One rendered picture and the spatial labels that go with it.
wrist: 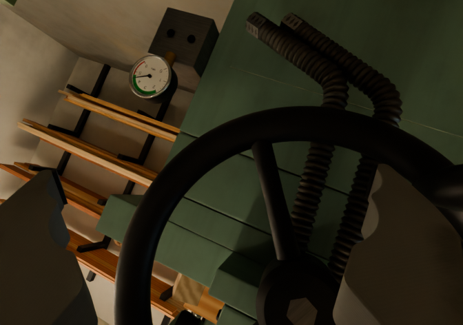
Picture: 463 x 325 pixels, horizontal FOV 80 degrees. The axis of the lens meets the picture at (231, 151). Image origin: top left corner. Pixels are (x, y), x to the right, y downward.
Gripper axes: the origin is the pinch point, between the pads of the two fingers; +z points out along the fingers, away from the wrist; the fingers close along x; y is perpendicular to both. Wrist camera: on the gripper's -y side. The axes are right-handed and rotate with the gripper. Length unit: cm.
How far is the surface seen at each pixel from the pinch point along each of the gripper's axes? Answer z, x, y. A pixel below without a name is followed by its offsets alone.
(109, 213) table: 22.4, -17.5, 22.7
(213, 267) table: 15.1, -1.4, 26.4
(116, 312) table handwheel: 1.8, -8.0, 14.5
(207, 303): 17.4, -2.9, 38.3
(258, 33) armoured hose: 24.2, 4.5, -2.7
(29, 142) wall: 313, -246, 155
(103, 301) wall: 182, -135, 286
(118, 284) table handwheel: 3.0, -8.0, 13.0
